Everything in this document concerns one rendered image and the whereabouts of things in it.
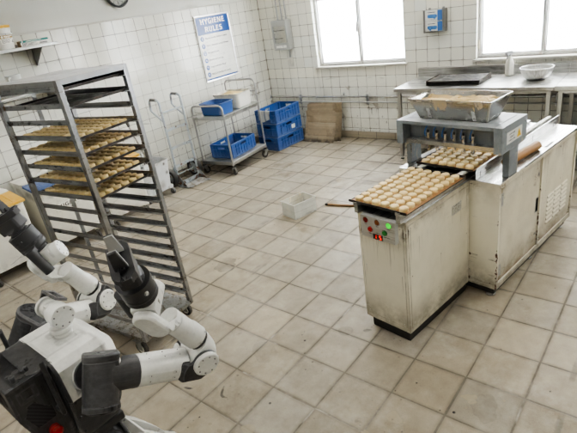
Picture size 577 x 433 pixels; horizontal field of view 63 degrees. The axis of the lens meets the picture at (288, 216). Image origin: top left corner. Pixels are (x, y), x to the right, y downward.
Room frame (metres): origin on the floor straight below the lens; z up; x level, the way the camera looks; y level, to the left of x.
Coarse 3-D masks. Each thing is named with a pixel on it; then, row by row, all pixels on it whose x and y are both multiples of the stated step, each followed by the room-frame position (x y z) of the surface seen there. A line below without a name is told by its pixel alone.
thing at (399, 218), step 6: (546, 120) 3.43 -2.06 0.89; (534, 126) 3.31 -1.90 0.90; (540, 126) 3.37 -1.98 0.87; (528, 132) 3.23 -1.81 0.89; (462, 174) 2.64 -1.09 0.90; (468, 174) 2.69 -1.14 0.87; (474, 174) 2.74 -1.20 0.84; (462, 180) 2.65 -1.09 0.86; (456, 186) 2.60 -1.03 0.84; (444, 192) 2.52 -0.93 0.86; (438, 198) 2.47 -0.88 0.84; (426, 204) 2.40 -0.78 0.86; (420, 210) 2.36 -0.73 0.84; (396, 216) 2.26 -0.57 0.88; (402, 216) 2.25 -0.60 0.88; (408, 216) 2.28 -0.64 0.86; (396, 222) 2.26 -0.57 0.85; (402, 222) 2.25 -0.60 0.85
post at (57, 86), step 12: (60, 84) 2.56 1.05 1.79; (60, 96) 2.55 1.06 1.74; (72, 120) 2.56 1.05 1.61; (72, 132) 2.55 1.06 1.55; (84, 156) 2.56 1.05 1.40; (84, 168) 2.55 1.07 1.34; (96, 192) 2.56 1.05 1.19; (96, 204) 2.55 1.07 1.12; (108, 228) 2.56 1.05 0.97; (144, 336) 2.55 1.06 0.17
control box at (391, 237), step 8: (368, 216) 2.40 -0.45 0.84; (376, 216) 2.38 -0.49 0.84; (368, 224) 2.41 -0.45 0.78; (384, 224) 2.32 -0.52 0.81; (392, 224) 2.28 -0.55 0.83; (368, 232) 2.41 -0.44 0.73; (376, 232) 2.37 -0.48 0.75; (392, 232) 2.28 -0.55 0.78; (384, 240) 2.33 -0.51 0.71; (392, 240) 2.28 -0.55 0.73
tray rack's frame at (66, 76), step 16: (112, 64) 2.99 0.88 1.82; (16, 80) 3.03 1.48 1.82; (32, 80) 2.82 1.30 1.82; (48, 80) 2.63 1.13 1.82; (64, 80) 2.59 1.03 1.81; (80, 80) 2.66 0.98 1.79; (32, 96) 3.09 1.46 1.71; (0, 112) 2.89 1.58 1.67; (16, 144) 2.90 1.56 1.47; (32, 176) 2.91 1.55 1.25; (32, 192) 2.90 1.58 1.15; (48, 224) 2.89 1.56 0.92; (176, 304) 2.90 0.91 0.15; (96, 320) 2.86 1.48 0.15; (112, 320) 2.83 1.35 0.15; (128, 336) 2.64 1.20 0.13
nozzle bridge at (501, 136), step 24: (408, 120) 3.02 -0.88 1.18; (432, 120) 2.93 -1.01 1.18; (456, 120) 2.85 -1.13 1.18; (504, 120) 2.68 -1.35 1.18; (408, 144) 3.15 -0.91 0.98; (432, 144) 2.92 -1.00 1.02; (456, 144) 2.79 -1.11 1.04; (480, 144) 2.70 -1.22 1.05; (504, 144) 2.56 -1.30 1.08; (504, 168) 2.62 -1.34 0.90
